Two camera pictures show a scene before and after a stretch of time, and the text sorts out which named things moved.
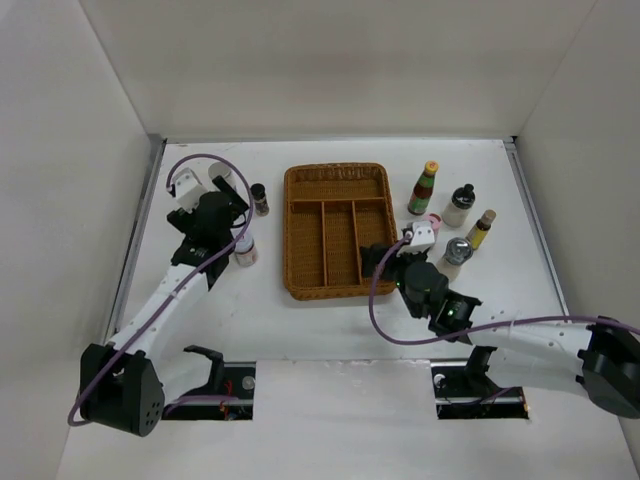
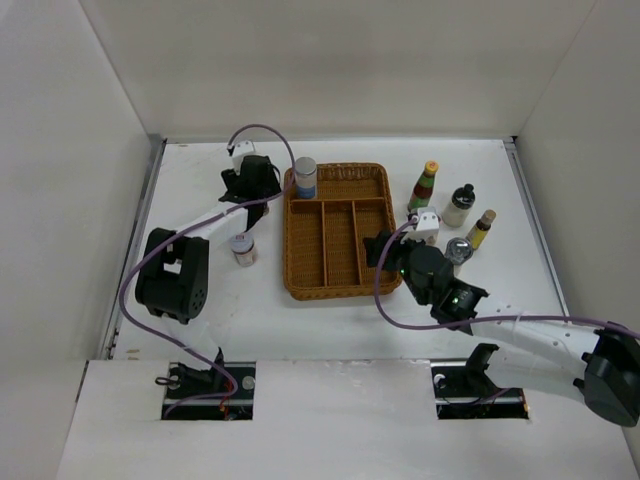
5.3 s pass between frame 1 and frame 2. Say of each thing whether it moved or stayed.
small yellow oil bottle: stayed
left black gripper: moved
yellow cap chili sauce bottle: stayed
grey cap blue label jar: moved
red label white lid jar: stayed
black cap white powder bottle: stayed
